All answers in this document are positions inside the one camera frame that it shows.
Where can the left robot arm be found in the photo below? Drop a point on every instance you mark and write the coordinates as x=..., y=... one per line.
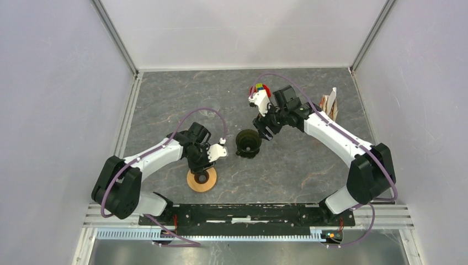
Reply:
x=118, y=187

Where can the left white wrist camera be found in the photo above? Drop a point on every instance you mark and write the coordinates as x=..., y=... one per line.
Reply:
x=216, y=151

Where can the round wooden dripper holder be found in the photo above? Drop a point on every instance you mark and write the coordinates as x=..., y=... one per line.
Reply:
x=202, y=183

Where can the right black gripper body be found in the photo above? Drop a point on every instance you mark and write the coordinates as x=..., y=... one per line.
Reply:
x=274, y=116

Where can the white toothed cable rail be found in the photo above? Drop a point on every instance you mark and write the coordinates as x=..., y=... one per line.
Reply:
x=157, y=234

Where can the clear glass dripper cone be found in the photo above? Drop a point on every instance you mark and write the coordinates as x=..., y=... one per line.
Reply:
x=209, y=106

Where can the black coffee server base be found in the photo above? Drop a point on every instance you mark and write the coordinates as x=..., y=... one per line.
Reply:
x=248, y=143

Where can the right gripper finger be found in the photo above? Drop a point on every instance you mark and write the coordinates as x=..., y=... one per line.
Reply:
x=266, y=134
x=257, y=126

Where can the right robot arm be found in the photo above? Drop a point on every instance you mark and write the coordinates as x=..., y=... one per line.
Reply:
x=370, y=166

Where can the orange coffee filter box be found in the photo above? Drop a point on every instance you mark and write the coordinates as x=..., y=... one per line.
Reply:
x=328, y=104

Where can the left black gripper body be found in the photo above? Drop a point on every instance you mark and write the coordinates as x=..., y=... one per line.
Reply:
x=199, y=159

